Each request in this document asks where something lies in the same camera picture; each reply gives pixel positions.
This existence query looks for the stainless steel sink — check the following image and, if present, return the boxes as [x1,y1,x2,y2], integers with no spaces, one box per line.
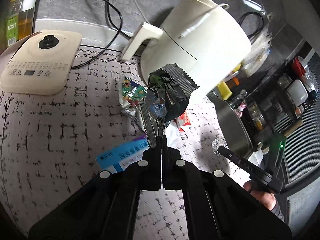
[207,92,253,159]

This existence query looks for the blue white medicine box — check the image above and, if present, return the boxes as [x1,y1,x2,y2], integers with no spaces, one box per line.
[96,135,149,173]

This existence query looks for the silver foil snack wrapper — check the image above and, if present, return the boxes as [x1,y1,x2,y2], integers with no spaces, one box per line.
[139,64,198,148]

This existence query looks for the patterned white tablecloth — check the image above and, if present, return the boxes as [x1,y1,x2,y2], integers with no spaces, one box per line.
[1,50,248,239]

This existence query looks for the wooden cutting board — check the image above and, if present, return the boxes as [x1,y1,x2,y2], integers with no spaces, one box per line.
[283,119,303,137]

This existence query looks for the colorful candy wrapper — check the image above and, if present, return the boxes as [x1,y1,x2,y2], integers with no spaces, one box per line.
[119,75,147,118]

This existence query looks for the yellow dish soap bottle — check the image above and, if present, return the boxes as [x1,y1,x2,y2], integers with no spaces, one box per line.
[216,62,243,101]

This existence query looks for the small red wrapper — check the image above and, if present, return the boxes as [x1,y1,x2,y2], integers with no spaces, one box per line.
[175,111,191,132]

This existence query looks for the black power cable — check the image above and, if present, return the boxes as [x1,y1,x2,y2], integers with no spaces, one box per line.
[71,0,161,70]

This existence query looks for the white air fryer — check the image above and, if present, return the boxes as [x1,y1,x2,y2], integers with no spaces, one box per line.
[121,0,252,98]

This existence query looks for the black dish rack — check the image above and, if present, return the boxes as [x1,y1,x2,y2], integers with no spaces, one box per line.
[240,55,320,151]

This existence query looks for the person's right hand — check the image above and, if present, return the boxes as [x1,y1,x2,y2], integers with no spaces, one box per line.
[244,181,277,211]

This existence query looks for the hanging plastic bags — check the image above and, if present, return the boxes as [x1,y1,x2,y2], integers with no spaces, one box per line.
[241,25,272,77]

